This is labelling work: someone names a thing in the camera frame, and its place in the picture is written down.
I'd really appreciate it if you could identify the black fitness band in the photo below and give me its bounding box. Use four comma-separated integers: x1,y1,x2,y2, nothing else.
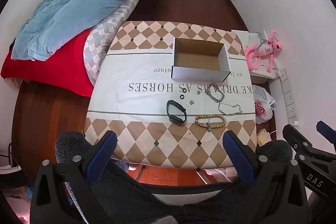
166,100,188,125

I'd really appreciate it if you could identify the light blue quilt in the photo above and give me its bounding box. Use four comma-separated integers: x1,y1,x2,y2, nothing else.
11,0,168,61

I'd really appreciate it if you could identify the checked bed sheet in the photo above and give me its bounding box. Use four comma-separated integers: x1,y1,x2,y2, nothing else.
83,0,168,86

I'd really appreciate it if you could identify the red blanket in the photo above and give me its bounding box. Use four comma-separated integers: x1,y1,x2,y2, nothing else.
0,28,94,97

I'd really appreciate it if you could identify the thin silver necklace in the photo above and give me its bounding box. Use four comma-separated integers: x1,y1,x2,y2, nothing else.
217,102,243,117

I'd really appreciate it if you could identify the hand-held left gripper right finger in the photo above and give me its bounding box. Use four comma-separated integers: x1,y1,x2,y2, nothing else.
222,130,310,224

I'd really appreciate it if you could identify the white object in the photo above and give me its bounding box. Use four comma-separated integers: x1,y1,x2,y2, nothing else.
0,165,22,175

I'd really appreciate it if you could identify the white plastic bag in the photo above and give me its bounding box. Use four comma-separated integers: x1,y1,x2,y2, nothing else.
253,85,276,125

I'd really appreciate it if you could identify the diamond pattern printed tablecloth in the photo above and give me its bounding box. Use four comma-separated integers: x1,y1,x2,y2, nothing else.
84,21,257,169

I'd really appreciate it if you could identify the pale yellow packet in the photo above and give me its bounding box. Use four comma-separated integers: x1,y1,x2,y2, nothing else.
256,130,271,147

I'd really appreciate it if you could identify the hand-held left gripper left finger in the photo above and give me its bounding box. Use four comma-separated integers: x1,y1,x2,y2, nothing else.
30,130,118,224

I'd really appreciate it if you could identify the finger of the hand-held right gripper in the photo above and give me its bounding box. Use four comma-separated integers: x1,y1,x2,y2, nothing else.
282,124,317,159
316,121,336,139

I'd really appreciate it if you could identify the thick silver chain bracelet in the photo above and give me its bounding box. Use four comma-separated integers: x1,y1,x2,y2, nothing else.
205,83,225,103

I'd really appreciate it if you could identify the white cardboard box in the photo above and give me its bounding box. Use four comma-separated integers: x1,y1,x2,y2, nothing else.
171,37,231,83

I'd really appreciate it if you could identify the wooden bead bracelet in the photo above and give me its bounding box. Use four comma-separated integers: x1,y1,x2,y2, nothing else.
195,114,227,133

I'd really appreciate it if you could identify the pink plush toy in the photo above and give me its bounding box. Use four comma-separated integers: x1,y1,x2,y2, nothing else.
244,28,284,73

